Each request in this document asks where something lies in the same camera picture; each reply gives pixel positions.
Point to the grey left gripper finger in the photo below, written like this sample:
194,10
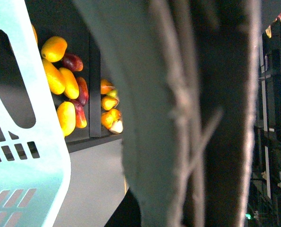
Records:
187,76

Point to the light blue plastic basket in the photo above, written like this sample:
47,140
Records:
34,163

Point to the red mango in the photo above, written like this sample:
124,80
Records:
81,121
72,62
83,97

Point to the yellow mango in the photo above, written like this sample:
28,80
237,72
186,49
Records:
67,117
54,77
54,49
71,86

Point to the pale pear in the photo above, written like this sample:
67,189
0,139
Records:
117,127

